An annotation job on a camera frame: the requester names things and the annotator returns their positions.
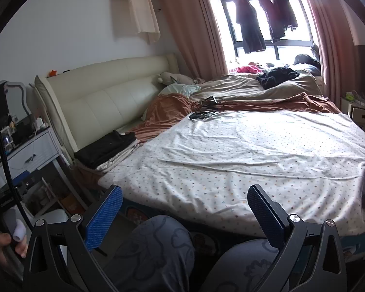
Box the cream leather headboard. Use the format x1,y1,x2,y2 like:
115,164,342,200
33,53,178,162

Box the beige plush toy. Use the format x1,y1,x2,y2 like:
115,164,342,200
157,72,198,85

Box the orange box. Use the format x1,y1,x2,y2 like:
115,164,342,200
61,193,86,215

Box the floral white bed sheet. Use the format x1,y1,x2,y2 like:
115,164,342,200
97,109,365,238

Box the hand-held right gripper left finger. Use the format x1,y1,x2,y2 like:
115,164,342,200
23,185,124,292

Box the dark framed window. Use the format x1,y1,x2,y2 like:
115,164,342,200
217,0,320,66

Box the beige hanging cloth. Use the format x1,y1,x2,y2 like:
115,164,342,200
122,0,161,44

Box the orange-brown blanket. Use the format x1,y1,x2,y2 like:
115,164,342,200
131,93,341,145

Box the black clothes pile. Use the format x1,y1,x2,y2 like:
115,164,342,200
257,66,300,89

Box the black button jacket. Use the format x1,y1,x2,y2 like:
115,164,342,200
74,130,139,168

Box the pink clothes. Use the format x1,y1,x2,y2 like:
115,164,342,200
236,62,260,74

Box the pale pillow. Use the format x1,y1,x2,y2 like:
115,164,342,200
158,83,201,98

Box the beige duvet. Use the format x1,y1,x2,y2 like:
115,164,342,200
190,73,323,102

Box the pink curtain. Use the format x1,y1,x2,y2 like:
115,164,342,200
295,0,361,101
156,0,228,78

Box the person's left hand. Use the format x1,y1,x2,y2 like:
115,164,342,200
0,216,28,259

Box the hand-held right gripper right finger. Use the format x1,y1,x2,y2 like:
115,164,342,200
247,184,347,292

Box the white dresser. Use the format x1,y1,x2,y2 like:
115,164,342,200
0,126,61,189

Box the dark hanging garment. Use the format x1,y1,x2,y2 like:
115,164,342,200
258,0,299,44
233,0,266,54

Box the white framed mirror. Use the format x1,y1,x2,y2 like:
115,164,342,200
0,81,29,128

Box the cream bed pad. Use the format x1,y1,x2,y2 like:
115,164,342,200
94,141,140,172

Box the person's left leg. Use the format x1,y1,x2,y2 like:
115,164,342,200
105,215,195,292

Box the black cable bundle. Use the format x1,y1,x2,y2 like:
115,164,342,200
189,96,227,121

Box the white nightstand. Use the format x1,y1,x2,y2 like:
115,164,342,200
341,96,365,134

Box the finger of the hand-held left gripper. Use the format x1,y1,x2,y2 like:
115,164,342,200
11,173,35,190

